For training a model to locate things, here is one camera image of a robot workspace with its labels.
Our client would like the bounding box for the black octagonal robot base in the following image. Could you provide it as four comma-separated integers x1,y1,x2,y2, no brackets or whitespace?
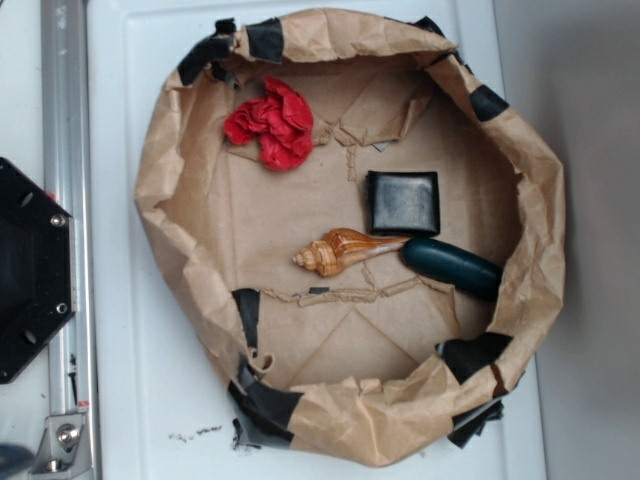
0,158,74,385

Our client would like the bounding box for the orange spiral seashell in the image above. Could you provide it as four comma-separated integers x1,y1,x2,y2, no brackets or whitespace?
293,228,410,278

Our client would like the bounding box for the brown paper bag bin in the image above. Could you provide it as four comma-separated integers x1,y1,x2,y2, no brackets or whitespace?
135,8,566,467

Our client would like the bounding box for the black square leather pouch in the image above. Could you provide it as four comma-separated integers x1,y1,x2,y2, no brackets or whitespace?
366,171,441,237

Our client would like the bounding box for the dark teal oblong case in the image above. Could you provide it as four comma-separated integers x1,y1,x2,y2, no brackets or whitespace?
400,237,503,301

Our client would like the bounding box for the aluminium extrusion rail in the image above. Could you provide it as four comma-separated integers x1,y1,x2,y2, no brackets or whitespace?
40,1,98,415

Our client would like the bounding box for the metal corner bracket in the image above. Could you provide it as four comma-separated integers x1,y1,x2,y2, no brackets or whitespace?
28,413,93,479

